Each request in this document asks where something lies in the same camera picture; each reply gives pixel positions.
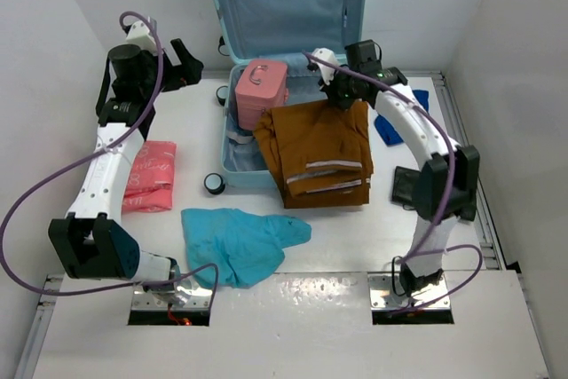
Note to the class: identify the metal base plate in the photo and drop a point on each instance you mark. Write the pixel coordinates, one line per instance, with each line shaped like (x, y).
(433, 297)
(184, 295)

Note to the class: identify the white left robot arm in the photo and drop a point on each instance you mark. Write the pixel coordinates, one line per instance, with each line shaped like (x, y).
(90, 240)

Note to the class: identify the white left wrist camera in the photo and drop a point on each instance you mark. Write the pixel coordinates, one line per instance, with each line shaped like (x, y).
(140, 35)

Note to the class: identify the light blue shirt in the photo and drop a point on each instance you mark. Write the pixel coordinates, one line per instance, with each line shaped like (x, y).
(237, 249)

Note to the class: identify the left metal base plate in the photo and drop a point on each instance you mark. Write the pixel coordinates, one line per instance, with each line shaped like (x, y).
(184, 295)

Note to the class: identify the pink cosmetic case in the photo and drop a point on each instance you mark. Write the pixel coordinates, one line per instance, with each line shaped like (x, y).
(262, 86)

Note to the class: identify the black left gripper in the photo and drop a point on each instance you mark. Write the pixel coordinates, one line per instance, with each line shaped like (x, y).
(189, 67)

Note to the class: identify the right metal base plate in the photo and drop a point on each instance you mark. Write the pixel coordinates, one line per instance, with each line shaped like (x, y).
(433, 297)

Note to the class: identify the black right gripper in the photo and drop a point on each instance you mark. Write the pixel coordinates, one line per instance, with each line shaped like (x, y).
(335, 98)

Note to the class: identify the dark blue cloth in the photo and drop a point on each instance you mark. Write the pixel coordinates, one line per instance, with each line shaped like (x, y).
(386, 131)

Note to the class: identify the pink patterned garment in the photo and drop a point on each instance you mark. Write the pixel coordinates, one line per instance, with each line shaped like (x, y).
(151, 180)

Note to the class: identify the black pouch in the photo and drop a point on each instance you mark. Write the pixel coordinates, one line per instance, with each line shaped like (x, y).
(402, 187)

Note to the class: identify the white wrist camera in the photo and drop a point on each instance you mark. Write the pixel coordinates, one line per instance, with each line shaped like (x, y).
(140, 35)
(325, 62)

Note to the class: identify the brown trousers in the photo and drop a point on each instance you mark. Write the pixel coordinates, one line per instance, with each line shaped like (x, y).
(319, 155)

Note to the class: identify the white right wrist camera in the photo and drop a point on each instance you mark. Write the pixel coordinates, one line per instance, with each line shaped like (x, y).
(325, 62)

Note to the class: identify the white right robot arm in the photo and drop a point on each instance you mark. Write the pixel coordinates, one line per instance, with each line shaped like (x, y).
(446, 184)

